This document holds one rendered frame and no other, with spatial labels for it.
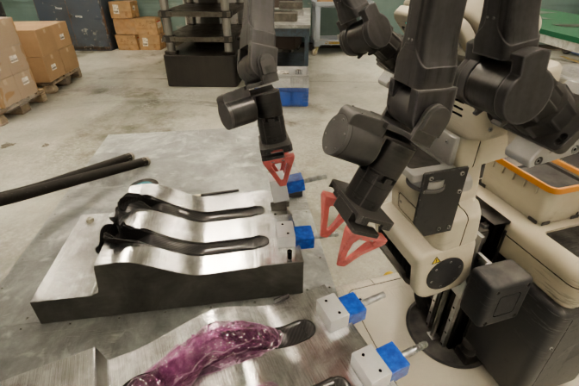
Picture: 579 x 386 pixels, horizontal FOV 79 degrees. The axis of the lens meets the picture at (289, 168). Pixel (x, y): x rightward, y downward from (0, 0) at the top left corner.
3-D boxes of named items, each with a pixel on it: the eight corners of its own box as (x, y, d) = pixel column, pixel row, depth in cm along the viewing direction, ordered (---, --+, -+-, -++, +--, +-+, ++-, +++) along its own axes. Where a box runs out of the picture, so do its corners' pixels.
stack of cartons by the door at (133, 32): (167, 46, 691) (159, 0, 650) (161, 50, 663) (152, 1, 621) (125, 46, 695) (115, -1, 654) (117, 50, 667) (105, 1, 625)
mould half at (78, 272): (285, 216, 95) (285, 172, 88) (302, 293, 73) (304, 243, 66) (88, 233, 89) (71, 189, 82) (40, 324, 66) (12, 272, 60)
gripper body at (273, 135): (262, 158, 72) (255, 124, 69) (259, 142, 81) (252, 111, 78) (293, 152, 72) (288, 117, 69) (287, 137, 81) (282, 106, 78)
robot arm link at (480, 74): (563, 89, 49) (530, 78, 54) (531, 46, 44) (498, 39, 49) (513, 141, 52) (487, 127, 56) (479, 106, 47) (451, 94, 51)
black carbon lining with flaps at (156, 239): (264, 210, 85) (263, 177, 81) (270, 258, 72) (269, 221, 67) (113, 223, 81) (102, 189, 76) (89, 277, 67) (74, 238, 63)
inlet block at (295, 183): (326, 182, 84) (322, 161, 82) (330, 190, 79) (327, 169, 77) (271, 193, 83) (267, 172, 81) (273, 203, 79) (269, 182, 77)
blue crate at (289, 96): (308, 96, 433) (308, 77, 422) (308, 107, 397) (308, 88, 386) (258, 95, 436) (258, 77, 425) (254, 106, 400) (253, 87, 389)
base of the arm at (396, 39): (426, 48, 86) (399, 40, 96) (405, 28, 82) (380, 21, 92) (402, 78, 88) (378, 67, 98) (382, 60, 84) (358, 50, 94)
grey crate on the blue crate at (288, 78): (308, 78, 422) (309, 65, 415) (308, 89, 387) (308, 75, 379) (258, 77, 425) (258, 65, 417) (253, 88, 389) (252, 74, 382)
